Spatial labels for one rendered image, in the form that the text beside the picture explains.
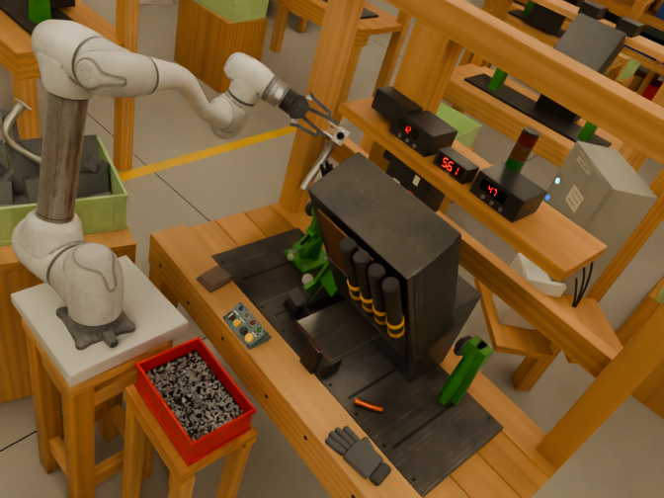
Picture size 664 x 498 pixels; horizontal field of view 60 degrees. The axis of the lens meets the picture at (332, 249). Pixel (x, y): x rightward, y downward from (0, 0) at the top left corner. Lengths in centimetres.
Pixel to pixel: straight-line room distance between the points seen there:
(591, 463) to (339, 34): 250
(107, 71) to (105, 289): 61
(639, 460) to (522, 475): 176
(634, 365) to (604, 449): 186
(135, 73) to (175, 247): 83
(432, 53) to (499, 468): 128
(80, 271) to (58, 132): 37
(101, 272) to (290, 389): 65
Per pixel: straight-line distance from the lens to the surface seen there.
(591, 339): 191
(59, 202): 180
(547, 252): 163
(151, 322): 193
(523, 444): 206
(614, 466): 355
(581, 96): 162
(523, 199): 164
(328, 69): 218
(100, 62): 151
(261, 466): 271
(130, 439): 206
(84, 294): 176
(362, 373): 193
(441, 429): 191
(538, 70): 167
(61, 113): 170
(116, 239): 237
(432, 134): 177
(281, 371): 186
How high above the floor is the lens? 234
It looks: 38 degrees down
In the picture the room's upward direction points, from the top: 19 degrees clockwise
